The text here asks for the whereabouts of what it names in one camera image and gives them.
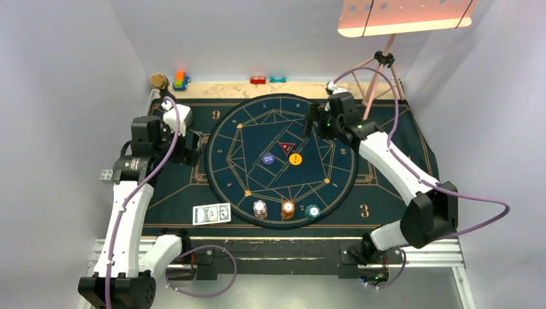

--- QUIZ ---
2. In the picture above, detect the red triangular dealer button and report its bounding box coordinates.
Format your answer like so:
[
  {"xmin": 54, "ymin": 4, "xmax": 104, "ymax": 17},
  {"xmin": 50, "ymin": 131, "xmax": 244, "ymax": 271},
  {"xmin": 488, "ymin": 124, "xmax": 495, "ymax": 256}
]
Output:
[{"xmin": 279, "ymin": 142, "xmax": 296, "ymax": 156}]

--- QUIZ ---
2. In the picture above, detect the yellow big blind button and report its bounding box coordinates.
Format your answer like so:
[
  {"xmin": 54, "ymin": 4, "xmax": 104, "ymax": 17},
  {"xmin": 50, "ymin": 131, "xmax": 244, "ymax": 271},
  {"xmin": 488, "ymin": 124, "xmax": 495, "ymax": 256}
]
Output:
[{"xmin": 288, "ymin": 153, "xmax": 303, "ymax": 165}]

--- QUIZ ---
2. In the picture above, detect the blue small blind button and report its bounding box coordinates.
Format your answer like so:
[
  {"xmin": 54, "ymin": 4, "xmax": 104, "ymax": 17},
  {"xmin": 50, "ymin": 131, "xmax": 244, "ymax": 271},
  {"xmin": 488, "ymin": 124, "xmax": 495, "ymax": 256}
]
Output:
[{"xmin": 261, "ymin": 153, "xmax": 275, "ymax": 165}]

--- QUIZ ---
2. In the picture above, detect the blue playing card deck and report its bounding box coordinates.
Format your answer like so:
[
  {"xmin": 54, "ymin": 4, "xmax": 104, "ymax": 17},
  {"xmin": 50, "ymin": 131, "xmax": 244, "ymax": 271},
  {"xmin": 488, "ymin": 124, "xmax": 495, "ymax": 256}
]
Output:
[{"xmin": 192, "ymin": 203, "xmax": 232, "ymax": 225}]

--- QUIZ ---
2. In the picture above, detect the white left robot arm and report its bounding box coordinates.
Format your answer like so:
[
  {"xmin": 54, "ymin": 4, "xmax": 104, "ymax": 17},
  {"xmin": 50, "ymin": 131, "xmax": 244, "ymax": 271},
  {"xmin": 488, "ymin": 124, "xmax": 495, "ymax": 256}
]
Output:
[{"xmin": 78, "ymin": 115, "xmax": 202, "ymax": 308}]

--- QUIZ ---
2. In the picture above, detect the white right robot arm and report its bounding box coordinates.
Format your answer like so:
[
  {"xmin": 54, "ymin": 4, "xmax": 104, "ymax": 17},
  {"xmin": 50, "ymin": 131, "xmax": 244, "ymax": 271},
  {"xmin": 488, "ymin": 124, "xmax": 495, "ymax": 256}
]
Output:
[{"xmin": 303, "ymin": 92, "xmax": 458, "ymax": 264}]

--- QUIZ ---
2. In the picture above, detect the teal toy block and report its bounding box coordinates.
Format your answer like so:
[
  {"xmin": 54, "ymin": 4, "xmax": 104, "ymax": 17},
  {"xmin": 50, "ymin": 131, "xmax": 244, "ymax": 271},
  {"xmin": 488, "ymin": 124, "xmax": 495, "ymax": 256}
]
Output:
[{"xmin": 269, "ymin": 75, "xmax": 287, "ymax": 83}]

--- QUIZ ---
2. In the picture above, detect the red toy block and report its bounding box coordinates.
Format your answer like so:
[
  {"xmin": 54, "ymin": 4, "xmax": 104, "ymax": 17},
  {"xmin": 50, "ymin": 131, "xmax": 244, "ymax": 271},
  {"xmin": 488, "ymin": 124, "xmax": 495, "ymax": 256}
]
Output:
[{"xmin": 250, "ymin": 75, "xmax": 267, "ymax": 84}]

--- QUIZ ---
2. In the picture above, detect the orange blue toy block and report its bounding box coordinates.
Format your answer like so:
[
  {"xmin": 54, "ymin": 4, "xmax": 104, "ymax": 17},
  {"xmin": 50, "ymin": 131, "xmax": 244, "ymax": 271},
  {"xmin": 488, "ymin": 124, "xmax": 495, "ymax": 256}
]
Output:
[{"xmin": 173, "ymin": 71, "xmax": 190, "ymax": 91}]

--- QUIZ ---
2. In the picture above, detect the gold round microphone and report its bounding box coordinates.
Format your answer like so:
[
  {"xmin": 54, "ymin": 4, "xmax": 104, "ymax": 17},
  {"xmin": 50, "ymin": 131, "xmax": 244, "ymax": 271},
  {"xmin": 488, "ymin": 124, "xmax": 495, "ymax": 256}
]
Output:
[{"xmin": 149, "ymin": 73, "xmax": 169, "ymax": 90}]

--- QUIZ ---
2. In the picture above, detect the round blue poker mat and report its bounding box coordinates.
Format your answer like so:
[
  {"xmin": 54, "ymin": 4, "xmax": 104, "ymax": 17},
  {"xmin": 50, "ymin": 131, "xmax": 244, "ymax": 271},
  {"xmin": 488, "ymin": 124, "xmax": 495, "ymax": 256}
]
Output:
[{"xmin": 204, "ymin": 94, "xmax": 359, "ymax": 230}]

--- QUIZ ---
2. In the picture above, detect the pink tripod stand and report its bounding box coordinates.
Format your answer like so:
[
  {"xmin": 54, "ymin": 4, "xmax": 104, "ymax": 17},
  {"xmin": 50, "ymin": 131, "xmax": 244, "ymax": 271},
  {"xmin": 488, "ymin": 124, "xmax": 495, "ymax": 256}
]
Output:
[{"xmin": 333, "ymin": 33, "xmax": 406, "ymax": 120}]

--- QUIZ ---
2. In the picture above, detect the grey lego brick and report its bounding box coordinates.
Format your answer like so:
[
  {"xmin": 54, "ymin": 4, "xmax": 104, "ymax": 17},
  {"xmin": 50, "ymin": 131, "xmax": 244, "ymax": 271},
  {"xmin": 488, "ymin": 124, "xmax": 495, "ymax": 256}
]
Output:
[{"xmin": 99, "ymin": 169, "xmax": 113, "ymax": 182}]

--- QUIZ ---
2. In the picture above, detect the dark green rectangular poker mat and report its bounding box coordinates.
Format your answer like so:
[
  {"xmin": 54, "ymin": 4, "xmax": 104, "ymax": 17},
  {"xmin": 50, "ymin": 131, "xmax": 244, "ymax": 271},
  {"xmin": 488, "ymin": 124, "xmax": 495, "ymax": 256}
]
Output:
[{"xmin": 142, "ymin": 98, "xmax": 440, "ymax": 238}]

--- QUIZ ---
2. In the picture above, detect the orange chip stack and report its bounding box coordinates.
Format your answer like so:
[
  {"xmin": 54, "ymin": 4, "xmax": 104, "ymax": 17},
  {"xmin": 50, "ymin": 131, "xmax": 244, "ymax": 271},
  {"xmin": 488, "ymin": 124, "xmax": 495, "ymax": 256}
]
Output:
[{"xmin": 281, "ymin": 201, "xmax": 296, "ymax": 220}]

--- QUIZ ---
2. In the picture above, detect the pink perforated light panel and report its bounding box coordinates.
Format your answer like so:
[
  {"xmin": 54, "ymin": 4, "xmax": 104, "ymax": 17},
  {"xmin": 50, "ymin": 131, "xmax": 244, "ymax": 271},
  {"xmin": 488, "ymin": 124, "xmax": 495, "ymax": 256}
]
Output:
[{"xmin": 337, "ymin": 0, "xmax": 478, "ymax": 38}]

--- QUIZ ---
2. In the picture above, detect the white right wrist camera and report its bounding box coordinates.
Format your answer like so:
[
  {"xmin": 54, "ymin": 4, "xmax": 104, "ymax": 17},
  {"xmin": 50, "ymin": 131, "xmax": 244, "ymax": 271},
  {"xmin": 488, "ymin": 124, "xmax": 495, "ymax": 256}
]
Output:
[{"xmin": 325, "ymin": 81, "xmax": 348, "ymax": 95}]

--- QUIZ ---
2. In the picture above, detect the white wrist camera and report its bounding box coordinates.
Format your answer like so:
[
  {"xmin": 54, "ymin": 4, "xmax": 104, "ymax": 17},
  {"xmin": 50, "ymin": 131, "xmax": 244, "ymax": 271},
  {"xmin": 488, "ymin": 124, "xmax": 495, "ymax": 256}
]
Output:
[
  {"xmin": 161, "ymin": 102, "xmax": 193, "ymax": 136},
  {"xmin": 325, "ymin": 81, "xmax": 348, "ymax": 95}
]

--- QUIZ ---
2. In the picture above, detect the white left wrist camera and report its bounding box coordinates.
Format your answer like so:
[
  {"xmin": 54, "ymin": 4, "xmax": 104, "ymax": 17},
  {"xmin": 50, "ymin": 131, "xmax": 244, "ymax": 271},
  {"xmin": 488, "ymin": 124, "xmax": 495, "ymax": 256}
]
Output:
[{"xmin": 161, "ymin": 102, "xmax": 193, "ymax": 136}]

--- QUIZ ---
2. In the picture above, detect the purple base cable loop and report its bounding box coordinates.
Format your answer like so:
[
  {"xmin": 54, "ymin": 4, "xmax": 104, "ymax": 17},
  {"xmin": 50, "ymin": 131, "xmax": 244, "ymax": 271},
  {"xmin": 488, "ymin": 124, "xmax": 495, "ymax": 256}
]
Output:
[{"xmin": 165, "ymin": 245, "xmax": 238, "ymax": 299}]

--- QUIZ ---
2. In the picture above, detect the aluminium frame rail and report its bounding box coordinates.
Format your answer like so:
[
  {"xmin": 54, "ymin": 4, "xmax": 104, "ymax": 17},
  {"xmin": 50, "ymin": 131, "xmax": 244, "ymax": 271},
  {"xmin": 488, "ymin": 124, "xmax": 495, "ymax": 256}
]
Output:
[{"xmin": 77, "ymin": 237, "xmax": 476, "ymax": 309}]

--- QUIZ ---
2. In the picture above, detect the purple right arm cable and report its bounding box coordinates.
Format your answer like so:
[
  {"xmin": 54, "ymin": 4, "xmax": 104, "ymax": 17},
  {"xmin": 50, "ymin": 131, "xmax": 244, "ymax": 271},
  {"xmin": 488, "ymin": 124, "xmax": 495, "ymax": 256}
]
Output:
[{"xmin": 332, "ymin": 66, "xmax": 511, "ymax": 239}]

